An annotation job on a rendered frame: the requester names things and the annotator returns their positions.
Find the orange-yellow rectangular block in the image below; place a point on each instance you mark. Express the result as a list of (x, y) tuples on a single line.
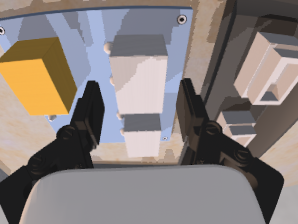
[(38, 73)]

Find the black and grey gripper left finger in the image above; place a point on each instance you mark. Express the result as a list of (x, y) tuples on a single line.
[(70, 150)]

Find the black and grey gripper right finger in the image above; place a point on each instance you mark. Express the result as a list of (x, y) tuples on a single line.
[(207, 135)]

